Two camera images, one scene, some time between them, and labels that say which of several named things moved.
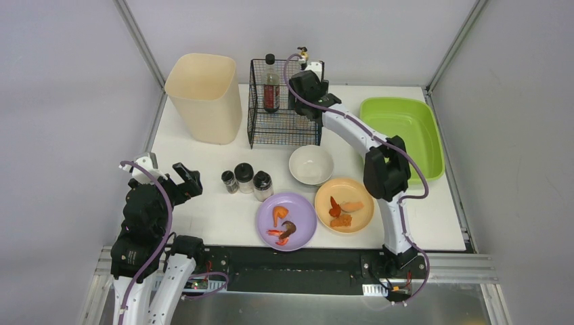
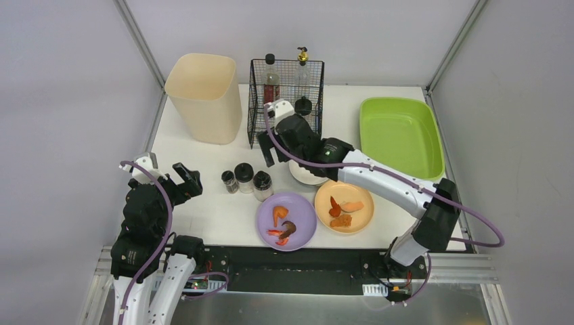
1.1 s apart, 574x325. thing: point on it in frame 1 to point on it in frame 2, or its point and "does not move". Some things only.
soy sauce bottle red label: (271, 85) does not move
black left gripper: (180, 186) does not move
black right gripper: (303, 84) to (278, 136)
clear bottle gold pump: (304, 55) does not move
